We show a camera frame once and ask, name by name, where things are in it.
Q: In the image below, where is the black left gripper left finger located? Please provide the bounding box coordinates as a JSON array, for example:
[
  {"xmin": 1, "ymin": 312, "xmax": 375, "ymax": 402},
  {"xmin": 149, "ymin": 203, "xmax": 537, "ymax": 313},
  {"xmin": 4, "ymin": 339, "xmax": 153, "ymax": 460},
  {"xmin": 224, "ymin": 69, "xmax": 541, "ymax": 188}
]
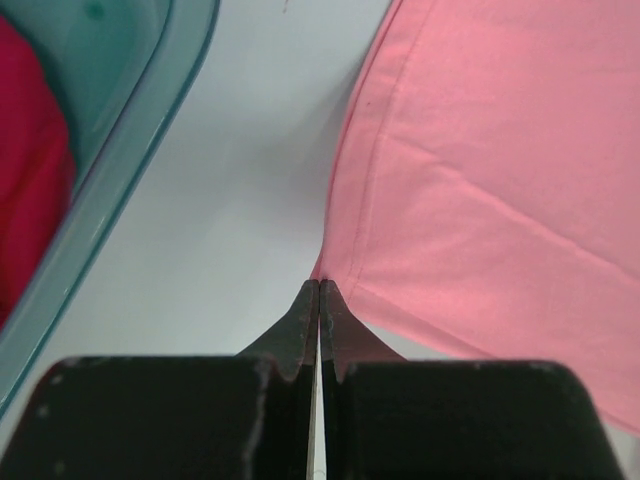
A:
[{"xmin": 1, "ymin": 281, "xmax": 319, "ymax": 479}]

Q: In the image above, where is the teal plastic bin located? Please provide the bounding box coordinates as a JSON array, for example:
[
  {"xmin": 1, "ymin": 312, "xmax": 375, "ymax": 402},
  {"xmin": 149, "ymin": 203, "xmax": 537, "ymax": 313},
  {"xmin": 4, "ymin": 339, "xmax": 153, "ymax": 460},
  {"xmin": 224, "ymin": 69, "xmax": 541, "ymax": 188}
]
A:
[{"xmin": 1, "ymin": 0, "xmax": 220, "ymax": 412}]

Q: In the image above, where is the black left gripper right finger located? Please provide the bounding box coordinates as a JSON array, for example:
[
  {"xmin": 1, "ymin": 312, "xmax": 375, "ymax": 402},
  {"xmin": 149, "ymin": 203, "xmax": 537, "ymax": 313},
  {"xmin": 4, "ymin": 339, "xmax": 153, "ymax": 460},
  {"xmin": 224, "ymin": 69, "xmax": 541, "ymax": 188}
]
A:
[{"xmin": 319, "ymin": 280, "xmax": 623, "ymax": 479}]

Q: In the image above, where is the red t shirt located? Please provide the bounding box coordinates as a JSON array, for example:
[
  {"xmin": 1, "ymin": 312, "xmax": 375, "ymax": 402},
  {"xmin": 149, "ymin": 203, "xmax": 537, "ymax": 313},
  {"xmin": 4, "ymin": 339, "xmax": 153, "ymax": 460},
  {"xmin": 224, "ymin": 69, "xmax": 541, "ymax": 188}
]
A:
[{"xmin": 1, "ymin": 18, "xmax": 75, "ymax": 323}]

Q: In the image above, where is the pink t shirt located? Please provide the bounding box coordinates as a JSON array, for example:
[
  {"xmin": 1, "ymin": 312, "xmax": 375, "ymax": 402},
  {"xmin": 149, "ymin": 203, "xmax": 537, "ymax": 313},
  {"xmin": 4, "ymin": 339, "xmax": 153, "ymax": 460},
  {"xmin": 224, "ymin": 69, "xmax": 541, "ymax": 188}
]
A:
[{"xmin": 313, "ymin": 1, "xmax": 639, "ymax": 432}]

